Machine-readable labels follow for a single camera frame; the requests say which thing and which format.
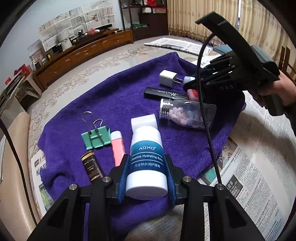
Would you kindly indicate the folded newspaper far side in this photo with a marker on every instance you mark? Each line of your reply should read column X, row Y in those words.
column 175, row 44

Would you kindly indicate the small white tape roll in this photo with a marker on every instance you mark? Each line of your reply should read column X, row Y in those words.
column 146, row 120

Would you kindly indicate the black Horizon lighter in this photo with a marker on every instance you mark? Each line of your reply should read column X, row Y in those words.
column 158, row 94

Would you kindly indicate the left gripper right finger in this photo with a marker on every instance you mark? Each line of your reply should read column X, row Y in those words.
column 176, row 191

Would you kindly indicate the dark shelf unit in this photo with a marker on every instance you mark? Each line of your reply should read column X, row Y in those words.
column 146, row 19

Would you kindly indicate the white blue balm bottle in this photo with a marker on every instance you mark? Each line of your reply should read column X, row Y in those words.
column 147, row 175

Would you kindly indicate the green binder clip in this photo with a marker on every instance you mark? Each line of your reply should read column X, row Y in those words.
column 98, row 137

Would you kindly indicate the stacked cardboard sheets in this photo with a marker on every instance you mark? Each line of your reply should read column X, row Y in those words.
column 10, row 89

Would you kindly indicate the person right hand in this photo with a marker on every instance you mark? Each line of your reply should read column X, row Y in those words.
column 283, row 87

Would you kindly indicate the newspaper under towel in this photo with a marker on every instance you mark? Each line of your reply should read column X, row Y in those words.
column 260, row 150

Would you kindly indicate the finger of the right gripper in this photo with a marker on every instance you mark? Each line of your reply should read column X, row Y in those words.
column 209, row 71
column 195, row 85

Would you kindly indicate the pink white tube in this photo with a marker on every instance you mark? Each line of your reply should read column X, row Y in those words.
column 118, row 147

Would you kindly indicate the wooden chair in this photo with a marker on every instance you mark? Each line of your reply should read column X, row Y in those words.
column 284, row 64

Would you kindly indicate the white USB charger plug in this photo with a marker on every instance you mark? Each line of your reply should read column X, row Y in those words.
column 169, row 79

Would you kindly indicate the clear pill bottle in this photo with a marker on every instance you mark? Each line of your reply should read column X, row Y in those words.
column 182, row 112

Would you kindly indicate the purple towel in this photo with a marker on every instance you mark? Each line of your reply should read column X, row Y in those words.
column 116, row 100

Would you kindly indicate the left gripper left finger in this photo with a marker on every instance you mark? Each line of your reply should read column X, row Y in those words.
column 119, row 175

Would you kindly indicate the newspapers on wall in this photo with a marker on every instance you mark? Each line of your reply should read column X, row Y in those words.
column 68, row 24

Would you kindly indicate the brown Grand Reserve lighter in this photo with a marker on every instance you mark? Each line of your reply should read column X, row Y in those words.
column 92, row 167

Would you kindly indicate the white vase on cabinet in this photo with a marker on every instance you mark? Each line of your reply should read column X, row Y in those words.
column 66, row 44

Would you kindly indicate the wooden TV cabinet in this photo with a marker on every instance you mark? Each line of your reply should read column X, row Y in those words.
column 81, row 52

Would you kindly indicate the beige curtain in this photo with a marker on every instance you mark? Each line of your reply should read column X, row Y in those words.
column 254, row 22

